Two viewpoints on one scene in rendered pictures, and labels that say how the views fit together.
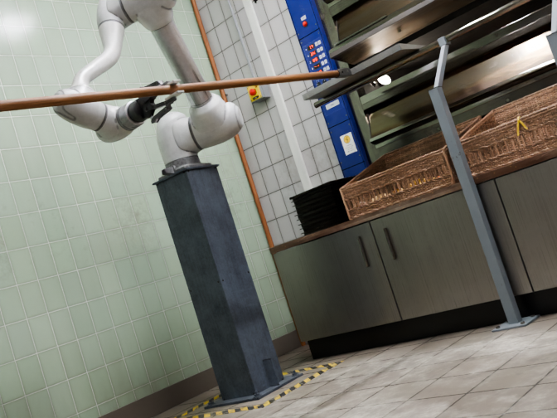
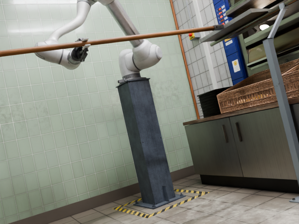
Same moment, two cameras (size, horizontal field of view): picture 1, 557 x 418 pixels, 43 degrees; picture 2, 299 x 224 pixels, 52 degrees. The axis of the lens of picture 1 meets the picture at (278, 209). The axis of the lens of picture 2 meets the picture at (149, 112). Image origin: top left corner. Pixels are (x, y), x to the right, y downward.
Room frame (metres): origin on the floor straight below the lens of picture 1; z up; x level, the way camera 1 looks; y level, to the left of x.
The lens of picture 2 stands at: (0.81, -0.64, 0.59)
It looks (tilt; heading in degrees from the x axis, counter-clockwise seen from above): 3 degrees up; 21
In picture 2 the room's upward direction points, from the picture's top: 13 degrees counter-clockwise
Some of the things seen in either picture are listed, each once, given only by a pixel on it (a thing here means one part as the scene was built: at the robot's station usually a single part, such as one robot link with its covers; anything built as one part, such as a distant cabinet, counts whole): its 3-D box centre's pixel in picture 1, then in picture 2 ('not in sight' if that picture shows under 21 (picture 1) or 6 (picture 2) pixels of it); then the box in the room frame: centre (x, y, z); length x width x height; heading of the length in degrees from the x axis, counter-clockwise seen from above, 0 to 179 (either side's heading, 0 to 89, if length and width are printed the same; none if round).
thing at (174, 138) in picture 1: (176, 137); (129, 62); (3.12, 0.33, 1.17); 0.18 x 0.16 x 0.22; 77
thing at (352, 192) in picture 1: (415, 167); (264, 85); (3.22, -0.65, 0.72); 0.56 x 0.49 x 0.28; 50
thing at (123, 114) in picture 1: (132, 115); (75, 56); (2.42, 0.38, 1.14); 0.09 x 0.06 x 0.09; 139
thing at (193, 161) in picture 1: (181, 167); (129, 79); (3.10, 0.35, 1.03); 0.22 x 0.18 x 0.06; 143
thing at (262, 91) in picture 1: (258, 91); (193, 34); (3.99, -0.10, 1.46); 0.10 x 0.07 x 0.10; 49
